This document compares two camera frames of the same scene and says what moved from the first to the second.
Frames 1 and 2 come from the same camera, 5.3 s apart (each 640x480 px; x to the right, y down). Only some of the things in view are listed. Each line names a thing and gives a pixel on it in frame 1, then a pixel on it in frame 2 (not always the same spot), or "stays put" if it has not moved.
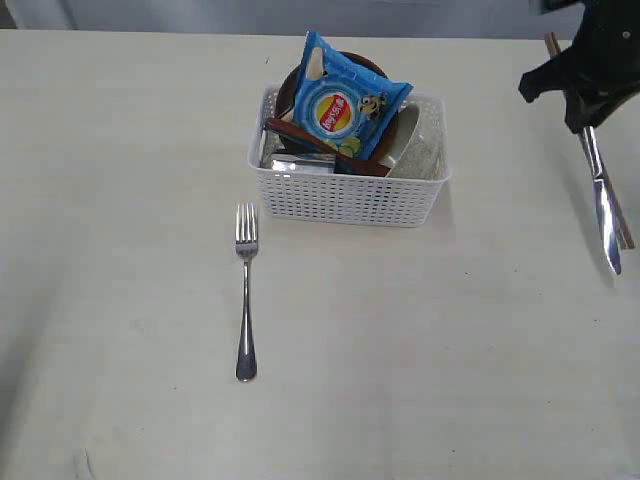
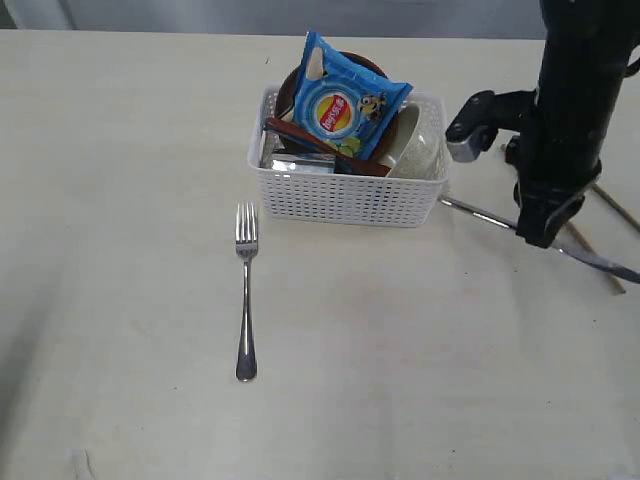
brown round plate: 287,101 stays put
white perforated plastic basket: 315,198 stays put
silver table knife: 606,207 to 567,251
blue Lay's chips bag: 344,105 stays put
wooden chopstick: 625,234 to 578,236
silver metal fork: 246,244 stays put
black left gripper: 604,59 to 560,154
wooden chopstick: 552,44 to 617,207
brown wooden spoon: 341,165 stays put
